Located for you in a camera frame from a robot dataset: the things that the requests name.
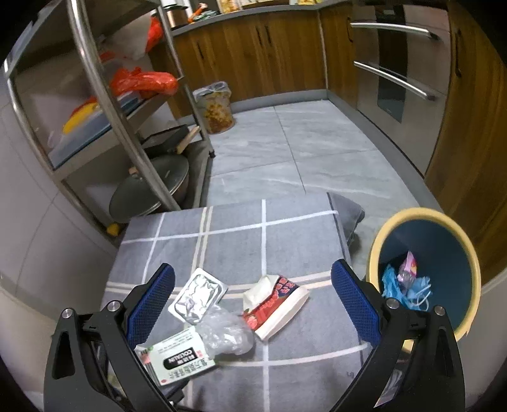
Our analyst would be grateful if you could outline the stainless built-in oven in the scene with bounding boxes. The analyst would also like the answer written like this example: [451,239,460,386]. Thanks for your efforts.
[348,2,451,173]

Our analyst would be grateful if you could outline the grey checked floor mat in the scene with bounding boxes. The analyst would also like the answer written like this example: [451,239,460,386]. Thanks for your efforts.
[103,193,369,411]

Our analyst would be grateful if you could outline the pink snack wrapper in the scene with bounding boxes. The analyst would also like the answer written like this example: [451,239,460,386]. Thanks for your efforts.
[397,252,418,288]

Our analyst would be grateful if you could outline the orange plastic bag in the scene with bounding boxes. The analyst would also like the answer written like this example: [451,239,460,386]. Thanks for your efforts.
[109,67,179,97]

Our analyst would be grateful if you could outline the small yellow object under shelf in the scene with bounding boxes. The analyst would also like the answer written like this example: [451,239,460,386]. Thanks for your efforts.
[106,222,120,237]

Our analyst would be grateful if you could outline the stainless steel shelf rack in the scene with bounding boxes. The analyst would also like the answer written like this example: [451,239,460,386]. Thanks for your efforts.
[3,1,215,233]

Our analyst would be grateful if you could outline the clear plastic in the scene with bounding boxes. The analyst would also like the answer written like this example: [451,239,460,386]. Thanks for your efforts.
[195,305,254,359]

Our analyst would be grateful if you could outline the white black medicine box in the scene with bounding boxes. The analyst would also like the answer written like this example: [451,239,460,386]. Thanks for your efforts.
[135,326,216,386]

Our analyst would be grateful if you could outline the yellow corn cob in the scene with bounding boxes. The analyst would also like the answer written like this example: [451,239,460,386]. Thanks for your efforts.
[62,102,99,135]

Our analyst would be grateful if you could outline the blue bin with yellow rim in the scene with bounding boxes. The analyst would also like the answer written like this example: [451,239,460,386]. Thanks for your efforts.
[365,207,481,340]

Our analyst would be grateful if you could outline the grey blue tray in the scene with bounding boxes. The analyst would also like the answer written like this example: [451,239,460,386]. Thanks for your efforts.
[47,90,140,169]

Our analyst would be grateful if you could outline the grey pot lid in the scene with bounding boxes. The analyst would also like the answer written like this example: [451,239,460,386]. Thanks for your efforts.
[108,153,191,225]

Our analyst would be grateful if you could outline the wooden base cabinets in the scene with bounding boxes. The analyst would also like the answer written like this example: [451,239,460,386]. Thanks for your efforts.
[174,2,506,281]

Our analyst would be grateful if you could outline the blue face mask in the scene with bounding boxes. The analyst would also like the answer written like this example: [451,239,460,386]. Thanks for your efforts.
[401,276,432,312]

